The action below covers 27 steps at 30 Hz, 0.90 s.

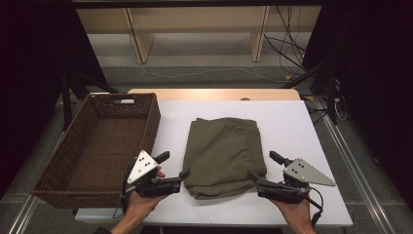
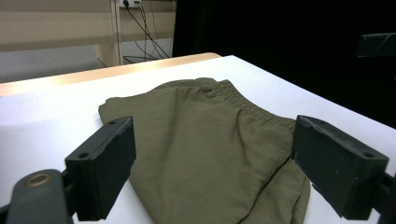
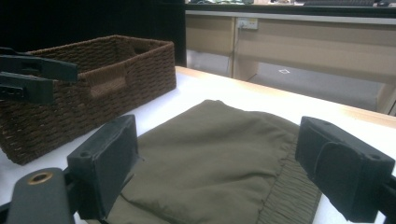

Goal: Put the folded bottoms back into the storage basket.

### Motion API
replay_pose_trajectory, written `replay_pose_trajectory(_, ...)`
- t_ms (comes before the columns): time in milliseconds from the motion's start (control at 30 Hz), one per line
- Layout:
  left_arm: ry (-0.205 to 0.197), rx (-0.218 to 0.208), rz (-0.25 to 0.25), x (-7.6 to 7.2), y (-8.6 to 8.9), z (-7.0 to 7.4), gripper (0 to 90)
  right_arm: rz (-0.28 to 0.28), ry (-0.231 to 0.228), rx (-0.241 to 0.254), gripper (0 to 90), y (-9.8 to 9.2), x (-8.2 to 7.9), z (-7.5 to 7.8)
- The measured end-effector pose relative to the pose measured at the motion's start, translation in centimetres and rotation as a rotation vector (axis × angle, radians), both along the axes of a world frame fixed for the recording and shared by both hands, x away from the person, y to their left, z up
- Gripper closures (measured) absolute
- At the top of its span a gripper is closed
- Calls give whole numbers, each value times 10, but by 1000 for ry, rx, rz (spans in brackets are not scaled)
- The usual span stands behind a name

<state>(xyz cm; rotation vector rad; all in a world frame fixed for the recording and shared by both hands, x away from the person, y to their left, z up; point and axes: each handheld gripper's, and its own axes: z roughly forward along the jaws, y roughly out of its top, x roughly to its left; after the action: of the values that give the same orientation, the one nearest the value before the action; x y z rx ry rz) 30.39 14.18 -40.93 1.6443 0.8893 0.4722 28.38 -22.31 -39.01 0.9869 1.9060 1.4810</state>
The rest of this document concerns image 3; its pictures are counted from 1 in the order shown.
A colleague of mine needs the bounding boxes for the olive green pants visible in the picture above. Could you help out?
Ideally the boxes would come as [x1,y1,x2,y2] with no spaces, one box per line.
[87,99,323,224]

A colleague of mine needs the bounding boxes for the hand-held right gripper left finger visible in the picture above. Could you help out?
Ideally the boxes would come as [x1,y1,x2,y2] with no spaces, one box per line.
[66,114,145,220]

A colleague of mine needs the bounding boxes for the brown woven basket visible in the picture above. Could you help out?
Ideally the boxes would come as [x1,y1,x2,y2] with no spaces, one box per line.
[0,34,177,166]

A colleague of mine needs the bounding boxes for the beige office desk partition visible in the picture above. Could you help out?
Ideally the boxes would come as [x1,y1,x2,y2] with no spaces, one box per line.
[185,8,396,117]

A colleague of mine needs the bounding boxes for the black keyboard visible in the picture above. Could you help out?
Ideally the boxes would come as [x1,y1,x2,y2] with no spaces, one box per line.
[303,0,375,7]

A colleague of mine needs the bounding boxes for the white wall socket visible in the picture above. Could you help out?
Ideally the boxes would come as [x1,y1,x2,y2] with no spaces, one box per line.
[236,17,260,31]

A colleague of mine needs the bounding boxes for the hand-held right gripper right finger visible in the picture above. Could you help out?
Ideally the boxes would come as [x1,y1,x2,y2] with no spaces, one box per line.
[294,116,396,224]

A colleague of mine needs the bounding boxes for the black curtain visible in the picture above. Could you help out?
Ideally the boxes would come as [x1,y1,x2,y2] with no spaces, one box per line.
[0,0,187,68]

